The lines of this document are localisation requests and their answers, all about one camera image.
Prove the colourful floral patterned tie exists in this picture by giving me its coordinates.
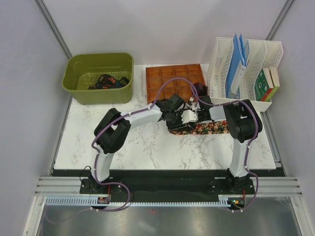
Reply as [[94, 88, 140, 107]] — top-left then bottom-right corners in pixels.
[[169, 121, 229, 135]]

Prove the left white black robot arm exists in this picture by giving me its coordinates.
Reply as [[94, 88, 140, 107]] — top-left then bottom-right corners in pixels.
[[91, 94, 197, 193]]

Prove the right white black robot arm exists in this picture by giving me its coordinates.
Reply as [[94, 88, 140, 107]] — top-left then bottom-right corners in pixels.
[[198, 95, 262, 194]]

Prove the rolled dark red tie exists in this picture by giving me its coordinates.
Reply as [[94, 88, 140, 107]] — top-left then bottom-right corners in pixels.
[[193, 82, 208, 97]]

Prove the orange compartment tray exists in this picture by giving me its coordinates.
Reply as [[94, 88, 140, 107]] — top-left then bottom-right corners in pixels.
[[146, 64, 206, 103]]

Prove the white booklet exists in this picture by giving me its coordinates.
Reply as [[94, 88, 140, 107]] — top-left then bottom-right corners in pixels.
[[230, 61, 247, 94]]

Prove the green book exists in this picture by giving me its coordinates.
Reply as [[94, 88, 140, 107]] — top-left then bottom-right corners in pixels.
[[254, 67, 279, 102]]

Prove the blue folder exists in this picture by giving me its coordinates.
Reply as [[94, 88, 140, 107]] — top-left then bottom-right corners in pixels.
[[225, 34, 250, 99]]

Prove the dark blue orange tie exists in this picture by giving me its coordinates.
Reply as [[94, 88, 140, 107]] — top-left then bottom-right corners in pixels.
[[89, 74, 129, 89]]

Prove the beige paperback book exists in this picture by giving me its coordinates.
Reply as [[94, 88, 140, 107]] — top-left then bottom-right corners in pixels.
[[269, 67, 280, 87]]

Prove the white plastic file organizer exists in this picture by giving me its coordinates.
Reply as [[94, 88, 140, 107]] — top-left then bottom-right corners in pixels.
[[206, 37, 284, 112]]

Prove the olive green plastic bin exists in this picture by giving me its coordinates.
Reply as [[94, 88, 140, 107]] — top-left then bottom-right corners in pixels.
[[62, 53, 134, 105]]

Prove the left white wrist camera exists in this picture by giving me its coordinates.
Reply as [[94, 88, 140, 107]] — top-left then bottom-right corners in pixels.
[[181, 110, 198, 124]]

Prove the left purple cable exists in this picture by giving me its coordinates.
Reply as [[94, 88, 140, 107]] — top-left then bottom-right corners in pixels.
[[45, 77, 197, 224]]

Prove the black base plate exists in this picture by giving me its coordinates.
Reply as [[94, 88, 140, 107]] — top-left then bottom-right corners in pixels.
[[80, 170, 255, 202]]

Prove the white slotted cable duct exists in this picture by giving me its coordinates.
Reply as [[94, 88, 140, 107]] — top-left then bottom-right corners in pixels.
[[45, 196, 244, 207]]

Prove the aluminium frame rail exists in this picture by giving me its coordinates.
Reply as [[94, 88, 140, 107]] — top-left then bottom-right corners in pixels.
[[23, 177, 302, 236]]

